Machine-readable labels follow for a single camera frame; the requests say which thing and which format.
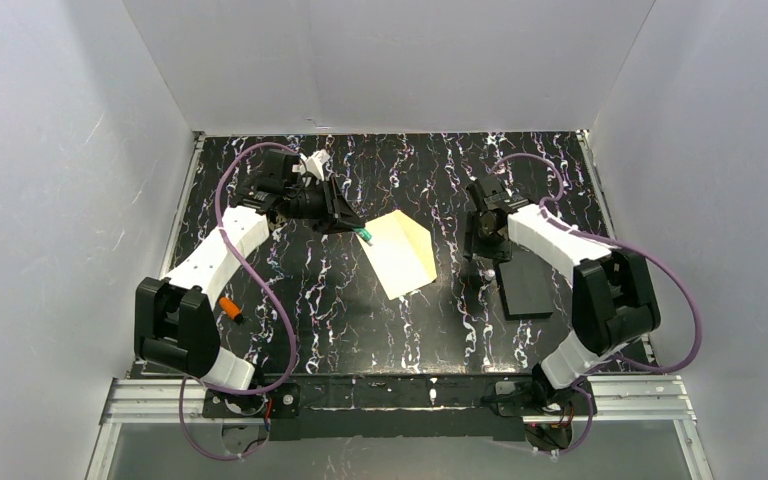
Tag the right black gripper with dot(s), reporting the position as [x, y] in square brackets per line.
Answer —
[483, 241]

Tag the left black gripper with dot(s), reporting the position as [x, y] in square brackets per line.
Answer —
[334, 206]

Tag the green white glue stick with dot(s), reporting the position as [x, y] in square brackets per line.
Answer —
[364, 235]

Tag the cream paper envelope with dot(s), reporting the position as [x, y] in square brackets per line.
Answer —
[401, 256]

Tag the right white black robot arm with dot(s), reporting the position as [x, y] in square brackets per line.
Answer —
[613, 299]

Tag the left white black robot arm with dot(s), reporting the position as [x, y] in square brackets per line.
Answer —
[175, 324]

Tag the black rectangular block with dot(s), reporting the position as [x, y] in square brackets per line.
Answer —
[524, 287]

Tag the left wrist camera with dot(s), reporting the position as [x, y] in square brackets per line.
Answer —
[314, 164]

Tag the orange handled screwdriver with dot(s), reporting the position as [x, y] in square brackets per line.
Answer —
[232, 310]

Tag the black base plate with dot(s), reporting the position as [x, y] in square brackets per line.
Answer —
[498, 406]

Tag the aluminium frame rail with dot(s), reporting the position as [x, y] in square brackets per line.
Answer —
[153, 426]

